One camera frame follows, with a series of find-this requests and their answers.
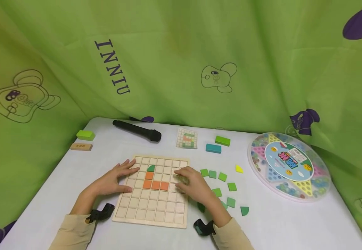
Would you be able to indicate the person's left hand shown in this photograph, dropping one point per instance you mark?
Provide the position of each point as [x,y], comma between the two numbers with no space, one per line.
[110,184]

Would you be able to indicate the person's right hand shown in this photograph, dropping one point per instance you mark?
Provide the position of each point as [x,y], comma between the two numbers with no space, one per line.
[198,189]

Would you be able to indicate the person's left ring finger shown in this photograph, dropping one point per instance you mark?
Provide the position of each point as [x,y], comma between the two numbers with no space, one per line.
[130,164]

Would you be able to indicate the person's left middle finger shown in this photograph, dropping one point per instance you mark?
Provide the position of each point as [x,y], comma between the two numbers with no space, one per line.
[133,169]

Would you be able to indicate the person's right fingers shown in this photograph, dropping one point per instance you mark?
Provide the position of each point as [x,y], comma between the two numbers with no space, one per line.
[184,172]

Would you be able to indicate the person's left thumb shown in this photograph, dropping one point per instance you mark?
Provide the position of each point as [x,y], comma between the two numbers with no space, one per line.
[125,189]

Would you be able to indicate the person's right thumb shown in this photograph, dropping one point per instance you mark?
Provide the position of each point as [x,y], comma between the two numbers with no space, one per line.
[182,188]

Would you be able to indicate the person's left index finger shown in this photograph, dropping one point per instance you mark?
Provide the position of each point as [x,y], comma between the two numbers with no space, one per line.
[132,174]

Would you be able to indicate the person's left little finger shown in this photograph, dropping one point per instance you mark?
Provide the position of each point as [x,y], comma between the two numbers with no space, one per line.
[123,163]

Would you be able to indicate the light green square tile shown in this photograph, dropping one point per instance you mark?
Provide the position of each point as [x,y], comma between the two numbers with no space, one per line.
[184,180]

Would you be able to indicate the wooden grid puzzle board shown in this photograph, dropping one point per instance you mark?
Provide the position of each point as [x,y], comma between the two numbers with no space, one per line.
[156,208]

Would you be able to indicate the person's left forearm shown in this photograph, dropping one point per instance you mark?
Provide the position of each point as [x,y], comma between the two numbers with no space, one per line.
[71,232]

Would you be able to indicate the person's right forearm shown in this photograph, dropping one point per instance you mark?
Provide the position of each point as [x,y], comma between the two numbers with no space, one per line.
[231,234]

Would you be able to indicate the orange square tile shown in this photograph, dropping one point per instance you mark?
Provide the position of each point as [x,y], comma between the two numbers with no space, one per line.
[147,184]
[164,186]
[149,175]
[156,185]

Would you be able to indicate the dark green quarter-round tile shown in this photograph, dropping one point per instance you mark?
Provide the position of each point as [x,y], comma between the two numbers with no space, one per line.
[151,169]

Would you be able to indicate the black wrist band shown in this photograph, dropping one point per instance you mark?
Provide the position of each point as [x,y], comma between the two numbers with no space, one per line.
[101,212]
[203,227]

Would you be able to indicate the black microphone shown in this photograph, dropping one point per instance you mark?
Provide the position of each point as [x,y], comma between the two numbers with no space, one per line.
[137,131]

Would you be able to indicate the grid pattern card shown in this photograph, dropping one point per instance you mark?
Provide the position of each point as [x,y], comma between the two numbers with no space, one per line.
[187,138]

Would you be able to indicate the teal rectangular block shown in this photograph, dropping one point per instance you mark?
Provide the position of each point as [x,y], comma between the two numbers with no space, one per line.
[213,148]

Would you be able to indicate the plain wooden rectangular block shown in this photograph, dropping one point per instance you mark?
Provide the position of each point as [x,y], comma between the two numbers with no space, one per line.
[81,147]

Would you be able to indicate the light green rectangular block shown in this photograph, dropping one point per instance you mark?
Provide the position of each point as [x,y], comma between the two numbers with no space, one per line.
[85,135]

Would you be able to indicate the group of green wooden pieces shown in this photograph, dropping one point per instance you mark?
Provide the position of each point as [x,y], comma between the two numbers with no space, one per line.
[232,186]

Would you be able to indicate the yellow quarter-round tile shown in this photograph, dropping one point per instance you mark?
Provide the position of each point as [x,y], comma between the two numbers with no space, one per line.
[238,169]

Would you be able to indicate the round marble game box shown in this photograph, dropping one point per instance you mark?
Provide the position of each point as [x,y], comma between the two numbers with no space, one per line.
[289,166]

